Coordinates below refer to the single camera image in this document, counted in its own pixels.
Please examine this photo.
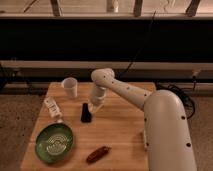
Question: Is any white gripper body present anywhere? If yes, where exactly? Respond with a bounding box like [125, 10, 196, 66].
[88, 85, 106, 113]

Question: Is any black eraser block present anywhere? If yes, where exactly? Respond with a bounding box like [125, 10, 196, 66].
[81, 103, 92, 123]

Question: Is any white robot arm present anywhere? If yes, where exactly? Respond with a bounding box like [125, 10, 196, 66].
[89, 68, 198, 171]

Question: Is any white plastic cup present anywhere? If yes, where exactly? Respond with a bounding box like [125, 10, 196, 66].
[61, 77, 78, 99]

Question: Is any white rectangular packet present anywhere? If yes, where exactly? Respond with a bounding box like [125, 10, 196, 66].
[44, 97, 62, 118]

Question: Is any brown sausage toy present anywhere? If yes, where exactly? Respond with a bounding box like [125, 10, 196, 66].
[86, 146, 110, 164]

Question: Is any black cable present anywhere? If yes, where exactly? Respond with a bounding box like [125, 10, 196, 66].
[118, 11, 198, 120]

